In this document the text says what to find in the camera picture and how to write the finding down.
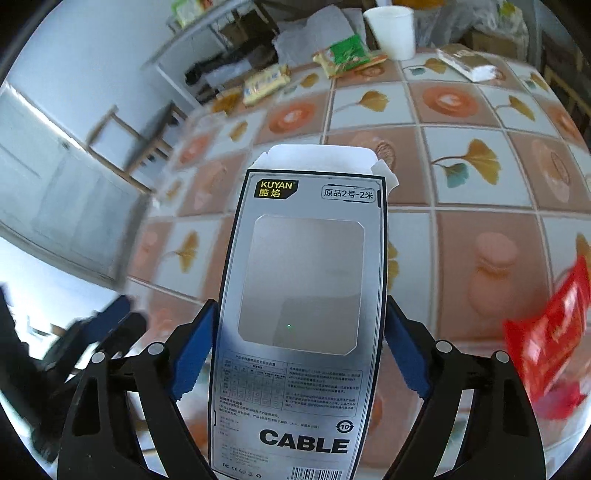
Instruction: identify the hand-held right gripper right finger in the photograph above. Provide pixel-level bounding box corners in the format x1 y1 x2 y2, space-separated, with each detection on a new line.
383 295 548 480

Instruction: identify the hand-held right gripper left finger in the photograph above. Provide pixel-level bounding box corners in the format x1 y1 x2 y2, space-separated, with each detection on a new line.
58 299 218 480

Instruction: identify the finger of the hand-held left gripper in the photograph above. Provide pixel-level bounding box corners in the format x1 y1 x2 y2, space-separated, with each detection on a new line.
55 295 147 384

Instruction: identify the pale blue cardboard box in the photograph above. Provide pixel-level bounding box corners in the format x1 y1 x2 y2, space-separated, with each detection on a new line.
208 144 400 480

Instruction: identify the leaf patterned tablecloth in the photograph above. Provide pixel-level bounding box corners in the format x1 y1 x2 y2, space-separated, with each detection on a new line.
124 44 591 480

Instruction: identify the white door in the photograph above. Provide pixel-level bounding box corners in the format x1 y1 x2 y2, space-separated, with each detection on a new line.
0 83 148 287

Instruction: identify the red and white bag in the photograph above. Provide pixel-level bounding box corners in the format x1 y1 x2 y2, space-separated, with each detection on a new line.
502 256 591 418

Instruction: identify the small yellow sachet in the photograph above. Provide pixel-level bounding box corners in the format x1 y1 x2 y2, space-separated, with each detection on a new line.
215 88 245 114

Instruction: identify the black bag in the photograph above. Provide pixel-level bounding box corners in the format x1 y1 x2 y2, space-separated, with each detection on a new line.
185 51 241 86

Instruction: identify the yellow packet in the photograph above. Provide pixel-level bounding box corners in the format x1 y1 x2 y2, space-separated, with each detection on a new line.
242 64 291 106

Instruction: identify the flat white box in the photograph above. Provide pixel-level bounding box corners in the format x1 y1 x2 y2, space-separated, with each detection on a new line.
436 45 499 83

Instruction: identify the small green packet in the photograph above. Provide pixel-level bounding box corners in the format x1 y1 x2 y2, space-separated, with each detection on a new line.
313 34 389 77

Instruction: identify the white side table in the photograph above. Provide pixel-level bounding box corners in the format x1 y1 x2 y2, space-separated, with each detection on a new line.
154 0 259 107

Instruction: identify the white paper cup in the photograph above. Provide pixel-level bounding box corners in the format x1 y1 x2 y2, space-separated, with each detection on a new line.
362 6 415 61

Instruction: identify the green and white food packet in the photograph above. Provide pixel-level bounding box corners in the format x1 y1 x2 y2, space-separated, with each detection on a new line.
172 0 206 26

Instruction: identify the brown cardboard box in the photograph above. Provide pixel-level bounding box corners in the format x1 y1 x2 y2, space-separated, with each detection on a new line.
219 9 278 47

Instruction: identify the grey plastic bag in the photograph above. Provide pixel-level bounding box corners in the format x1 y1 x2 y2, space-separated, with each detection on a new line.
413 0 472 49

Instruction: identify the large white plastic bag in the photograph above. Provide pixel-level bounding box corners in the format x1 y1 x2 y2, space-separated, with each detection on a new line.
272 4 368 63

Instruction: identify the white printed plastic bag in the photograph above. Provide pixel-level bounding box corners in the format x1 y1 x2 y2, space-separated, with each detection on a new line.
480 0 529 47

